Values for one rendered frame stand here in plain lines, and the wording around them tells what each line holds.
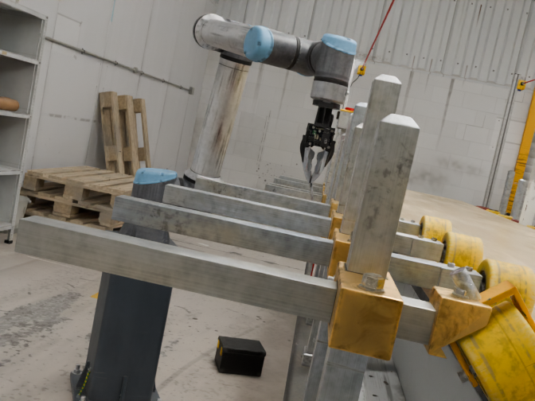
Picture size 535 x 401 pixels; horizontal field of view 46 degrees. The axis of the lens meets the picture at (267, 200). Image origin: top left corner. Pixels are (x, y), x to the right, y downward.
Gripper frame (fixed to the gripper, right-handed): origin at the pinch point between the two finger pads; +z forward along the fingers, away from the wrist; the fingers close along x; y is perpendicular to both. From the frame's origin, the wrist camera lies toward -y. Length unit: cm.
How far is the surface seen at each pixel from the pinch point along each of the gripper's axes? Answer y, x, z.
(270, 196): 39.1, -6.8, 3.4
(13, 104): -224, -198, 5
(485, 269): 88, 24, 2
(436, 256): 64, 23, 5
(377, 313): 118, 9, 3
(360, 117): 35.3, 7.7, -16.1
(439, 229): 41.0, 27.3, 2.6
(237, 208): 64, -10, 4
